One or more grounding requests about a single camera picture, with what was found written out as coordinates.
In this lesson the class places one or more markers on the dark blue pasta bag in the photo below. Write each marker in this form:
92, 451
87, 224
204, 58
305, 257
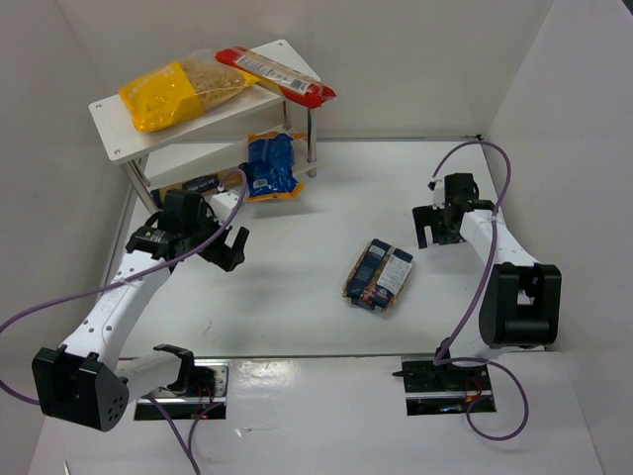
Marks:
378, 277

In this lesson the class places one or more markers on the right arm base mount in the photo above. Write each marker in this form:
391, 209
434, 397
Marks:
445, 390

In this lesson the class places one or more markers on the red spaghetti pasta bag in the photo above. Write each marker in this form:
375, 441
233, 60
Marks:
293, 85

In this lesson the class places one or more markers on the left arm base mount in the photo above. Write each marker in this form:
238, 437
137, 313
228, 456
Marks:
200, 396

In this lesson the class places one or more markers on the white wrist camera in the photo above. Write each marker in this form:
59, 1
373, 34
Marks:
226, 205
438, 193

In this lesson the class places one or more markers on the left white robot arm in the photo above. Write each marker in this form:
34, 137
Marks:
82, 381

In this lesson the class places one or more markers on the white two-tier shelf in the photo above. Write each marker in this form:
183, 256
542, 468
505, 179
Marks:
154, 160

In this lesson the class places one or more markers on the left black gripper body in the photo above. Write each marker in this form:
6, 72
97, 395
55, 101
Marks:
218, 245

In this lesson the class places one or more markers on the orange and navy spaghetti pack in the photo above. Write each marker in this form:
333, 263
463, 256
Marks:
207, 185

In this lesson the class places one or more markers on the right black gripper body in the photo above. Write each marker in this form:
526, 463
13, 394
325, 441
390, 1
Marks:
440, 221

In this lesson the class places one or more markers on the yellow macaroni pasta bag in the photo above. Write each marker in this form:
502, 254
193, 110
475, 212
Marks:
182, 90

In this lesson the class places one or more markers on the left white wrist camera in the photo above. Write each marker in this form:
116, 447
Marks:
226, 205

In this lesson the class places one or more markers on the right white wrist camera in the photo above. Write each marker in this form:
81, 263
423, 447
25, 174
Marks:
438, 193

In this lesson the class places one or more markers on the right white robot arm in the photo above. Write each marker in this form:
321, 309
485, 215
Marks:
517, 301

